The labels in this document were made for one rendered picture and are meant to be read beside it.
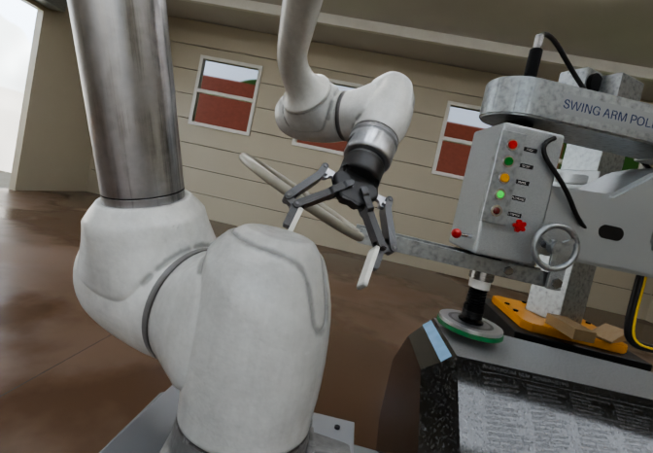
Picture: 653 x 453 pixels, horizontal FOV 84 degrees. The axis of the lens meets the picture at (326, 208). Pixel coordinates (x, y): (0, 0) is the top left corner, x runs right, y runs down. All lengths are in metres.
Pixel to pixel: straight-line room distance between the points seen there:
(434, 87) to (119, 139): 7.39
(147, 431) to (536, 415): 1.01
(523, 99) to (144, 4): 1.08
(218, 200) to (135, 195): 7.43
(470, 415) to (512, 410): 0.12
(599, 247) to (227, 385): 1.26
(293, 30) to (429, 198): 6.89
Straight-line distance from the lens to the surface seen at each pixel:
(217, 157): 7.95
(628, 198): 1.49
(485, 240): 1.23
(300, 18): 0.60
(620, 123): 1.46
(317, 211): 0.97
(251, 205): 7.67
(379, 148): 0.63
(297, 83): 0.70
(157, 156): 0.48
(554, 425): 1.30
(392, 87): 0.71
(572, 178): 2.20
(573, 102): 1.38
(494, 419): 1.21
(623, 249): 1.50
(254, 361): 0.38
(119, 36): 0.48
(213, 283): 0.39
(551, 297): 2.25
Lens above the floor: 1.22
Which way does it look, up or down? 3 degrees down
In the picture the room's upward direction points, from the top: 12 degrees clockwise
